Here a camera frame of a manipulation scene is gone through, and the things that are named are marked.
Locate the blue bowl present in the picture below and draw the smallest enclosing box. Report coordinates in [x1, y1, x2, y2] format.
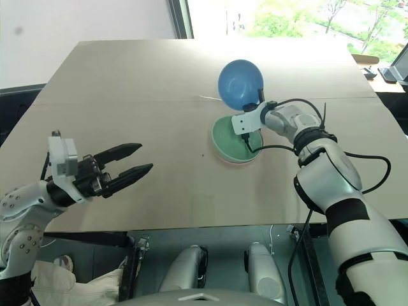
[217, 59, 265, 113]

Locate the pink bowl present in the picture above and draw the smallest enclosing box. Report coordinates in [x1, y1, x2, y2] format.
[210, 117, 263, 166]

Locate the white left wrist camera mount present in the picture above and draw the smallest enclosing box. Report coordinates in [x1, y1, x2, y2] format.
[47, 129, 87, 204]

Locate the silver right robot thigh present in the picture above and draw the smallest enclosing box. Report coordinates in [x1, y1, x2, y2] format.
[244, 242, 287, 304]

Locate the silver left robot thigh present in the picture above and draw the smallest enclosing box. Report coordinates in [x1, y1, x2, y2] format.
[158, 244, 208, 293]

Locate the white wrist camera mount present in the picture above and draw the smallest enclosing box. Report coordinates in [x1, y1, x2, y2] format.
[231, 101, 272, 135]
[47, 129, 87, 204]

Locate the dark window frame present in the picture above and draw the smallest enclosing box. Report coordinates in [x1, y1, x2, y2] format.
[166, 0, 196, 40]

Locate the beige cloth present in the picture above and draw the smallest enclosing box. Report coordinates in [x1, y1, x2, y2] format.
[31, 259, 129, 306]

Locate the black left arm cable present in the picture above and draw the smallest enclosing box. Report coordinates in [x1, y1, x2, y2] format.
[39, 152, 52, 183]

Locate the dark laptop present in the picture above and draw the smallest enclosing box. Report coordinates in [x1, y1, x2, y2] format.
[377, 47, 408, 85]

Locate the black zip tie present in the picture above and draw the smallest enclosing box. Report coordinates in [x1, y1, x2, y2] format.
[320, 102, 330, 132]

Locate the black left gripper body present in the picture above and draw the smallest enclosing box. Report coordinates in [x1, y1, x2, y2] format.
[74, 154, 113, 199]

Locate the green bowl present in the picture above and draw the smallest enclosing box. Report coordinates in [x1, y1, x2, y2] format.
[212, 115, 264, 164]

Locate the silver robot thigh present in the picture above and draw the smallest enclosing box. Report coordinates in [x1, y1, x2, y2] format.
[244, 242, 287, 304]
[158, 244, 208, 293]

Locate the silver robot torso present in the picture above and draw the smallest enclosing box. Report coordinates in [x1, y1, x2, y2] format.
[117, 288, 288, 306]

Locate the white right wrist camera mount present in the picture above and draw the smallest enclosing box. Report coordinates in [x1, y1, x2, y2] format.
[231, 101, 272, 135]

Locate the white and pink shoe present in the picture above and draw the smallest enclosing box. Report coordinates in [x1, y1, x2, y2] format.
[53, 254, 76, 272]

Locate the black table frame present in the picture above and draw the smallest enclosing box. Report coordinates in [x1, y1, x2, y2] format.
[43, 219, 408, 306]

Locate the flat cardboard box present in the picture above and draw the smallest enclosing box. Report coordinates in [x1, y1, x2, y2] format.
[350, 53, 381, 63]

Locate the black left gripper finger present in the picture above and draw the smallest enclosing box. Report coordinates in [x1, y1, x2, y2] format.
[109, 163, 154, 196]
[94, 143, 143, 166]

